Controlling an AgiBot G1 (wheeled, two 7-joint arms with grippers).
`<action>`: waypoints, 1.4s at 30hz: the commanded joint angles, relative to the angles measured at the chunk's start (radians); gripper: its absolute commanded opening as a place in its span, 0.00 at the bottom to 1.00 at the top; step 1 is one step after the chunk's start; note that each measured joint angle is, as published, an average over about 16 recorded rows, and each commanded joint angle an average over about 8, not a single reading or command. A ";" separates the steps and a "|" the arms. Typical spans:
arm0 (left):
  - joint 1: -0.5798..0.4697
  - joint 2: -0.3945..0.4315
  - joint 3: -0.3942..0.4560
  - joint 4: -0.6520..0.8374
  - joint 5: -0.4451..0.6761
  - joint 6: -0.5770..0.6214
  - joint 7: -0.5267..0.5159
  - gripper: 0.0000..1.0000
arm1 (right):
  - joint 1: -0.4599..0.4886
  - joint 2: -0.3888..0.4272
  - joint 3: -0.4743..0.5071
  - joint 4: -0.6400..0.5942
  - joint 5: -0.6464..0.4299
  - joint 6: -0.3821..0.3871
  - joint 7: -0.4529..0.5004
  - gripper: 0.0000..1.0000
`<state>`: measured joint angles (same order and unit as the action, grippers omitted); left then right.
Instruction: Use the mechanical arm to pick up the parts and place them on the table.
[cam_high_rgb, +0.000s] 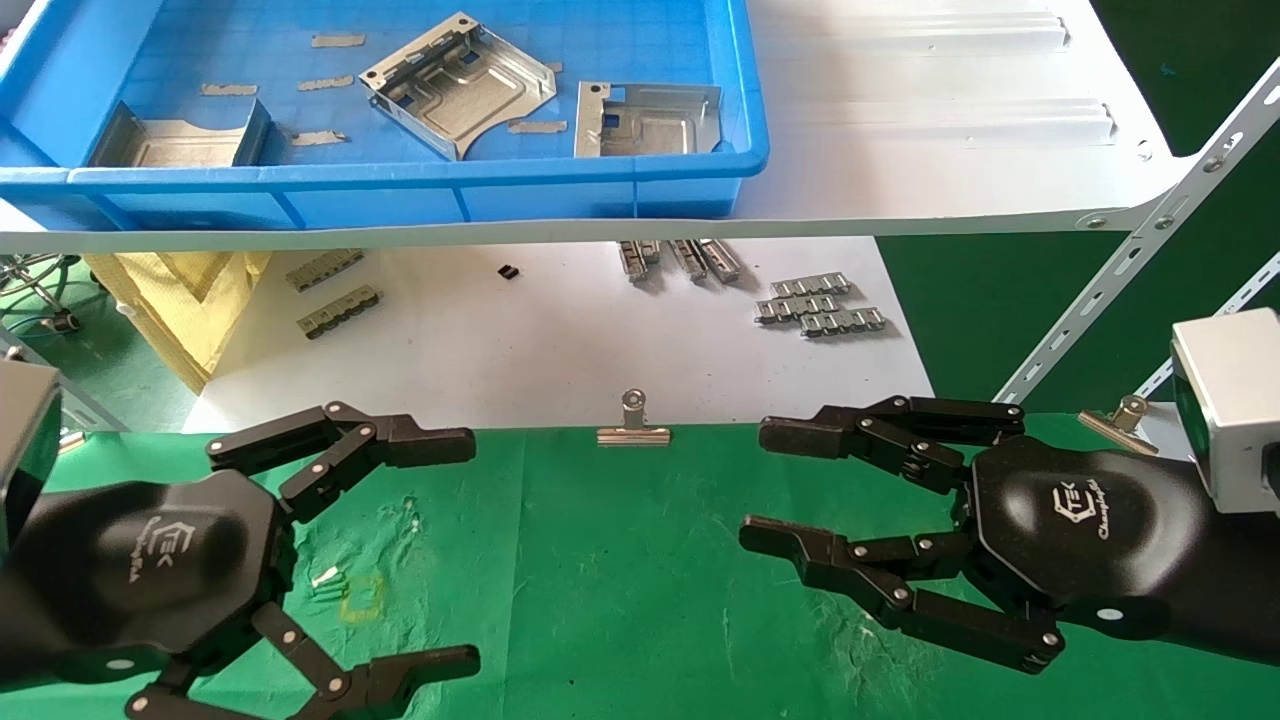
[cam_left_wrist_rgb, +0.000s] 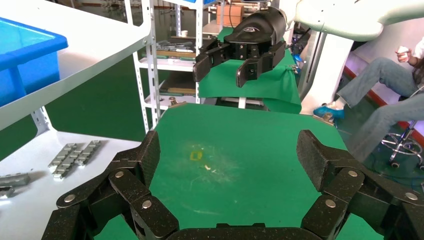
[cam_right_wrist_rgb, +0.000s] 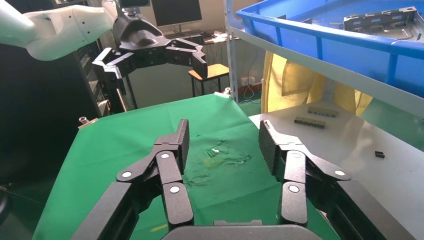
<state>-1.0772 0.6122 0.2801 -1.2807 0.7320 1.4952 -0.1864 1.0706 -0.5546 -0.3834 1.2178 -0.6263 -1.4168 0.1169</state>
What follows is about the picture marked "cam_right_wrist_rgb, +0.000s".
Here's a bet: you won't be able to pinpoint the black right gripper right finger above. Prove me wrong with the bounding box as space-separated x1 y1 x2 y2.
258 119 398 240

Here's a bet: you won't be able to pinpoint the cluttered office desk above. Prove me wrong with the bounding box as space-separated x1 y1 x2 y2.
163 29 241 46

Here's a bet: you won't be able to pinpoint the black computer monitor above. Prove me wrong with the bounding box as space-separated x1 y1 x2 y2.
150 0 203 28

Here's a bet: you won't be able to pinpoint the black equipment rack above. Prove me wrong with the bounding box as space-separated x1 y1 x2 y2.
0 39 111 187

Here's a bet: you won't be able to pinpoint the perforated grey shelf post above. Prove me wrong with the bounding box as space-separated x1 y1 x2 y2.
224 0 240 104

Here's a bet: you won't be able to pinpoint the grey sheet metal part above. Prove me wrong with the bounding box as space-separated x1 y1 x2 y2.
343 6 422 42

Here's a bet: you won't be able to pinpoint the yellow fabric bag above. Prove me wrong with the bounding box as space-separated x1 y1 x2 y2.
260 50 374 117

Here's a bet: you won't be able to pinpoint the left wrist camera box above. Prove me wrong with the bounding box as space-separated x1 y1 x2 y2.
117 0 152 16

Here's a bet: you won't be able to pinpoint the wooden seat chair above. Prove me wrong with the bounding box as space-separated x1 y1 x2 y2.
187 63 230 98

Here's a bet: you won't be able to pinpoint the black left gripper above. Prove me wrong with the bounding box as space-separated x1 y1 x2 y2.
92 13 209 91

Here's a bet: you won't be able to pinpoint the silver binder clip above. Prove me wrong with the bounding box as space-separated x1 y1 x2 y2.
214 86 233 98
78 116 100 130

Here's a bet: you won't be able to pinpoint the black cable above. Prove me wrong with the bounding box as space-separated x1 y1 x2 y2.
0 186 46 209

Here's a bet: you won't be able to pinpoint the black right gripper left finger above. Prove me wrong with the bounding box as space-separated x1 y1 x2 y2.
71 119 195 240

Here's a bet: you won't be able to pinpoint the blue plastic bin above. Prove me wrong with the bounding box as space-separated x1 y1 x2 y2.
235 0 424 99

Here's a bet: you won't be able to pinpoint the green table cloth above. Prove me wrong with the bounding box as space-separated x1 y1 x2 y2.
32 92 342 240

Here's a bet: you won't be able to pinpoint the blue white cables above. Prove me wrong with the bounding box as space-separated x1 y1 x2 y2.
243 83 263 105

